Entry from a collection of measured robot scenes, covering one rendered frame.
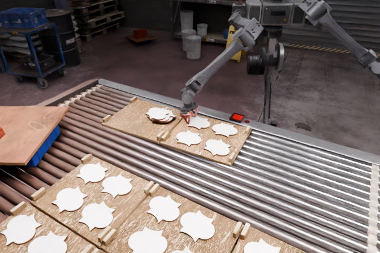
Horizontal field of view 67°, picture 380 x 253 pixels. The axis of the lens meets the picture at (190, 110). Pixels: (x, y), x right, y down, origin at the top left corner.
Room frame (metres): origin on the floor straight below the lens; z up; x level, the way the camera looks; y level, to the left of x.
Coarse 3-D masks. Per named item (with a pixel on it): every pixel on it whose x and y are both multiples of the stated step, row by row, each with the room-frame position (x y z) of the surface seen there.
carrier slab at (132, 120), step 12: (132, 108) 1.62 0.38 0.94; (144, 108) 1.62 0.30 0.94; (168, 108) 1.61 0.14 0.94; (120, 120) 1.48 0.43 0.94; (132, 120) 1.47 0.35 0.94; (144, 120) 1.47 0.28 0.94; (180, 120) 1.48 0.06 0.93; (132, 132) 1.35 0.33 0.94; (144, 132) 1.35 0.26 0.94; (156, 132) 1.34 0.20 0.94
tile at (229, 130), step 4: (220, 124) 1.40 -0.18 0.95; (224, 124) 1.40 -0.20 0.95; (212, 128) 1.37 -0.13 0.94; (216, 128) 1.36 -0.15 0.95; (220, 128) 1.36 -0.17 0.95; (224, 128) 1.36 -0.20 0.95; (228, 128) 1.36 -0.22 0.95; (232, 128) 1.36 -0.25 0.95; (216, 132) 1.32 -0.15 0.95; (220, 132) 1.32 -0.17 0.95; (224, 132) 1.32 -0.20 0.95; (228, 132) 1.32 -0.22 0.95; (232, 132) 1.32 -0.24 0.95; (236, 132) 1.32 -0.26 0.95; (224, 136) 1.30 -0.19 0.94; (228, 136) 1.30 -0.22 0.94
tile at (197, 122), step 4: (196, 116) 1.49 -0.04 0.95; (192, 120) 1.44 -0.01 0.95; (196, 120) 1.44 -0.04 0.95; (200, 120) 1.44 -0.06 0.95; (204, 120) 1.44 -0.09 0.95; (192, 124) 1.40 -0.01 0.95; (196, 124) 1.40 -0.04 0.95; (200, 124) 1.40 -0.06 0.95; (204, 124) 1.40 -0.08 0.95; (208, 124) 1.40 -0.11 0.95; (196, 128) 1.37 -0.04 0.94; (200, 128) 1.37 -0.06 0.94; (204, 128) 1.37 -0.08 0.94
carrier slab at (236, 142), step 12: (216, 120) 1.46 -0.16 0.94; (192, 132) 1.34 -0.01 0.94; (204, 132) 1.34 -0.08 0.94; (240, 132) 1.34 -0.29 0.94; (168, 144) 1.23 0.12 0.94; (180, 144) 1.23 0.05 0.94; (204, 144) 1.23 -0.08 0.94; (228, 144) 1.23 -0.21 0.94; (240, 144) 1.22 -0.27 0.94; (204, 156) 1.13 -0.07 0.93; (216, 156) 1.12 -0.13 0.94; (228, 156) 1.12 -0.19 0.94
